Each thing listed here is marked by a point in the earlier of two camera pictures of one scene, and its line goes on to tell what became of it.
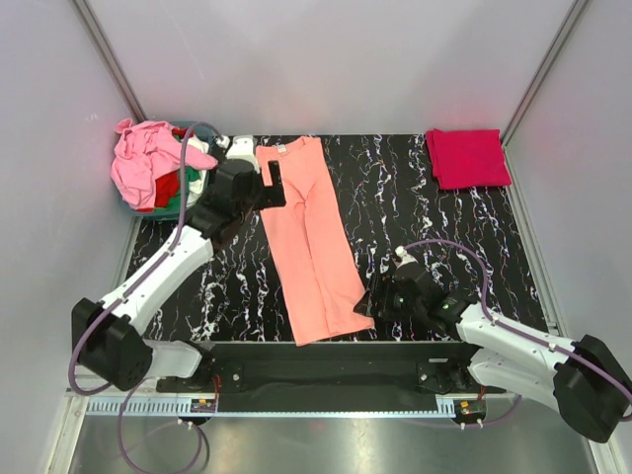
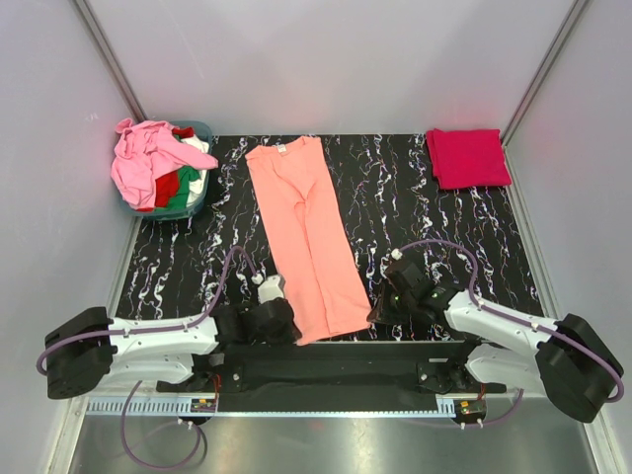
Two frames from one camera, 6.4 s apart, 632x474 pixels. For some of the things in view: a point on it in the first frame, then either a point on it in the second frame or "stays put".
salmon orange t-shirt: x=316 y=253 stays put
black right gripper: x=384 y=287 stays put
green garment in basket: x=174 y=203 stays put
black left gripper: x=271 y=197 -> x=289 y=335
